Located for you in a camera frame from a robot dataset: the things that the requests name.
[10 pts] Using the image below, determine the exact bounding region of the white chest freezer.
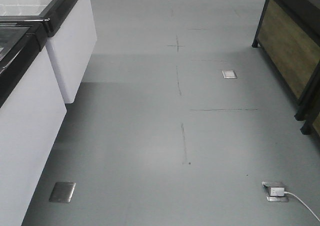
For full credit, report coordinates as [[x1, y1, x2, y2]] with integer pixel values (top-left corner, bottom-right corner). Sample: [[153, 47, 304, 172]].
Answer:
[[0, 23, 67, 225], [0, 0, 97, 104]]

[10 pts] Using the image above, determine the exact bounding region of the white power adapter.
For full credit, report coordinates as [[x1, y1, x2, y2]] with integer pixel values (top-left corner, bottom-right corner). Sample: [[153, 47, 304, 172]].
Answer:
[[268, 186, 285, 197]]

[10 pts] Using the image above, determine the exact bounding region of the white power cable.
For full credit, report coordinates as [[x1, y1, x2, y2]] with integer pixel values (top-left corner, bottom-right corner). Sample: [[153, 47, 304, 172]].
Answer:
[[284, 191, 320, 223]]

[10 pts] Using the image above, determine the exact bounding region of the closed steel floor plate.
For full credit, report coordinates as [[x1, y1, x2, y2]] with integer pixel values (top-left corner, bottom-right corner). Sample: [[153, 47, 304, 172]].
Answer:
[[49, 182, 76, 203]]

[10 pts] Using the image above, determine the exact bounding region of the steel floor socket plate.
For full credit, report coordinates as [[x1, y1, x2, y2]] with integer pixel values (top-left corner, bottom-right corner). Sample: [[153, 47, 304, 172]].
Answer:
[[221, 70, 238, 79]]

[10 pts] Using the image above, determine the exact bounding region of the wooden black-framed display stand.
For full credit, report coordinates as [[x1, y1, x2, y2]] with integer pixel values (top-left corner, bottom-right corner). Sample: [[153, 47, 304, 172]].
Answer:
[[251, 0, 320, 106]]

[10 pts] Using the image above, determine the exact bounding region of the open floor socket box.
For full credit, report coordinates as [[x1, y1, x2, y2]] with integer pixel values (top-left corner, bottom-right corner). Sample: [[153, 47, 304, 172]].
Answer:
[[261, 181, 289, 202]]

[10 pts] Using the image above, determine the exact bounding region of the near white chest freezer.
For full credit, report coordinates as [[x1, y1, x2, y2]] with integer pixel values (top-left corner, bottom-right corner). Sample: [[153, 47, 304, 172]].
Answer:
[[0, 23, 67, 225]]

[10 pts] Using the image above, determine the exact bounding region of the far white chest freezer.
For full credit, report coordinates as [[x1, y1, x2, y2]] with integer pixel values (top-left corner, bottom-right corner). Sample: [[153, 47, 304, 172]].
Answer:
[[0, 0, 97, 104]]

